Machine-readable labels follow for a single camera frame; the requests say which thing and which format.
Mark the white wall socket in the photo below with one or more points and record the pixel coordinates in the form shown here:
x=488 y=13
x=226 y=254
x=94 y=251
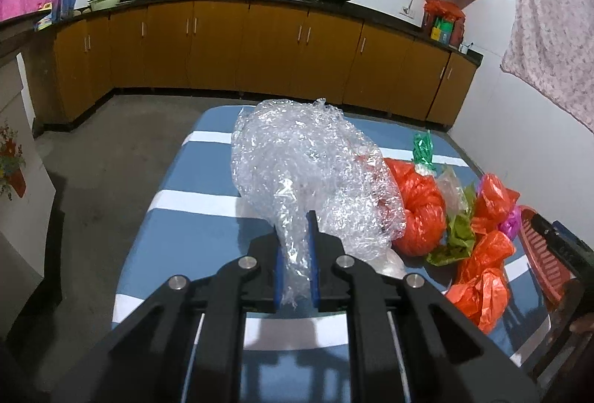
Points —
x=407 y=10

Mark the yellow kitchen base cabinets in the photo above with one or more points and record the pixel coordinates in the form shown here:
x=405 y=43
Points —
x=260 y=50

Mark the clear plastic bag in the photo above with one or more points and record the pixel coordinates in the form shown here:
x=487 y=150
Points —
x=301 y=152
x=452 y=189

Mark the green foil wrapper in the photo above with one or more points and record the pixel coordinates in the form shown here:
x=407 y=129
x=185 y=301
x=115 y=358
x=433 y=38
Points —
x=423 y=150

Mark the green plastic basin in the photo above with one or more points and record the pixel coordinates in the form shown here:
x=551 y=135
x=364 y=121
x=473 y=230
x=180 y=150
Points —
x=104 y=2

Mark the red bag of packets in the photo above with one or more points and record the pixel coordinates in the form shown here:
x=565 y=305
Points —
x=443 y=20

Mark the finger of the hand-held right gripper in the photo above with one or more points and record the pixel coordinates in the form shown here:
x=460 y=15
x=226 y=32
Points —
x=559 y=224
x=545 y=229

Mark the large orange plastic bag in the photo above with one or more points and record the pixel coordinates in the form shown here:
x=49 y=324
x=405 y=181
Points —
x=417 y=217

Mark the pink floral hanging cloth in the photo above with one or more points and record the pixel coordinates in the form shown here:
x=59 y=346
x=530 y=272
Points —
x=552 y=32

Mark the red plastic basket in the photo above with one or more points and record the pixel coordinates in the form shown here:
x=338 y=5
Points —
x=543 y=264

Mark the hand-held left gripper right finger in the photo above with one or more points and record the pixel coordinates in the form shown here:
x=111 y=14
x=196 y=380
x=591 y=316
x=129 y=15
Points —
x=314 y=259

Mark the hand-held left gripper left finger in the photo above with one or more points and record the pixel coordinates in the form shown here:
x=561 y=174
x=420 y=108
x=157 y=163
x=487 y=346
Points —
x=278 y=273

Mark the blue white striped cloth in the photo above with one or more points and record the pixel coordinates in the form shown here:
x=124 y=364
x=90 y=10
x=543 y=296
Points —
x=195 y=208

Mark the white cup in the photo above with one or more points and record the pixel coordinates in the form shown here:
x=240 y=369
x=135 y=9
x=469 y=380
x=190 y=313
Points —
x=464 y=47

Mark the lime green paw print bag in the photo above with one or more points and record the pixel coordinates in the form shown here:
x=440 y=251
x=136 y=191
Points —
x=457 y=231

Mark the small colourful box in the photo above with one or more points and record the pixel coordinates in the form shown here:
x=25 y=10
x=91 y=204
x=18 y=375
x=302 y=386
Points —
x=44 y=17

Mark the white flower print cabinet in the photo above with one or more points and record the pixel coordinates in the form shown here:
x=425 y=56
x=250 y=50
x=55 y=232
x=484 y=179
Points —
x=18 y=208

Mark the dark wooden chair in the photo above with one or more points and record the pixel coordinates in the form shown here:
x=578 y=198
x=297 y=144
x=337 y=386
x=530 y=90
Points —
x=571 y=352

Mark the purple plastic bag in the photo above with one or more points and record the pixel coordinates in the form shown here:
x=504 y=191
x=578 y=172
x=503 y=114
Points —
x=510 y=222

